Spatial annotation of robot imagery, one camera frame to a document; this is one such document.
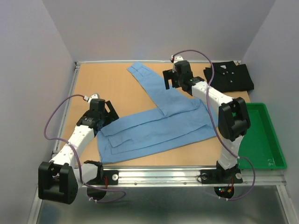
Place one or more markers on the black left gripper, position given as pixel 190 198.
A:
pixel 111 116

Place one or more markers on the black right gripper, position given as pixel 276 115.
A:
pixel 169 74

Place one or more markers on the light blue long sleeve shirt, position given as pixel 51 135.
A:
pixel 176 121

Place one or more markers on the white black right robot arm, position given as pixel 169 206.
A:
pixel 233 120

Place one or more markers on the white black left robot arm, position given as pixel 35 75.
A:
pixel 61 177

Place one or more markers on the folded black shirt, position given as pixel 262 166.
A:
pixel 229 77

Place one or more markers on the green plastic tray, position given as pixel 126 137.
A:
pixel 260 144

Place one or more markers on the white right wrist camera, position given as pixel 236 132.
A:
pixel 175 59

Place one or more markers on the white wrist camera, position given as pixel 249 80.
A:
pixel 88 99
pixel 175 59

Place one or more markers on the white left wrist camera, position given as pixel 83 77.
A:
pixel 88 99

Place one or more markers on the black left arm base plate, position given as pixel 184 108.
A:
pixel 111 176

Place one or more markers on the aluminium table frame rail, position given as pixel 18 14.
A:
pixel 161 188

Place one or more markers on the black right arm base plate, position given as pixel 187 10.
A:
pixel 216 176

